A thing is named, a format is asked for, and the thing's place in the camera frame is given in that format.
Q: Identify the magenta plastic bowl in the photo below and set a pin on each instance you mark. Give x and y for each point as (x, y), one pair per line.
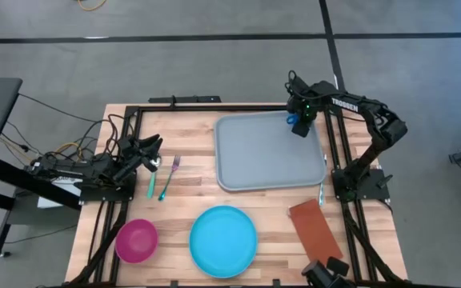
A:
(136, 240)

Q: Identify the iridescent metal fork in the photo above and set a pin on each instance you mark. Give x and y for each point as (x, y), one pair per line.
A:
(168, 180)

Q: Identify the blue round plate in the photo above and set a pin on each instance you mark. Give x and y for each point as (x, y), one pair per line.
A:
(222, 242)

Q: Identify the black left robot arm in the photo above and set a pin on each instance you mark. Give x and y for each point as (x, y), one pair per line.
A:
(74, 170)

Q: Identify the black mounted device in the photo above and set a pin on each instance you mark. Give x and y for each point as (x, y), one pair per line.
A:
(318, 276)

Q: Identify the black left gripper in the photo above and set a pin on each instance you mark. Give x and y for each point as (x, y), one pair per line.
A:
(128, 152)

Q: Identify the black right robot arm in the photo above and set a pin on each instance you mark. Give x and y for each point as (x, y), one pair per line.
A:
(386, 128)

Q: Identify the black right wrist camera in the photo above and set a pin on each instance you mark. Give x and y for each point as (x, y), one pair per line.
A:
(302, 129)

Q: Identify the black aluminium table frame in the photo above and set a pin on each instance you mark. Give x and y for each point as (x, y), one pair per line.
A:
(214, 108)

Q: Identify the black metal bracket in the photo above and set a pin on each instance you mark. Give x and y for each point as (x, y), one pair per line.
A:
(190, 99)

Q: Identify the orange napkin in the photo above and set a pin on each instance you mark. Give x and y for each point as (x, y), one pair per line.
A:
(314, 232)

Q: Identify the white box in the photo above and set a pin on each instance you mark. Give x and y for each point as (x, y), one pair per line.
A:
(54, 200)

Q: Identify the grey plastic tray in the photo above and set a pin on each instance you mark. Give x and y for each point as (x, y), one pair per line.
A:
(262, 156)

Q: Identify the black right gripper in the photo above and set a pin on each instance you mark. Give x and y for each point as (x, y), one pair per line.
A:
(300, 102)

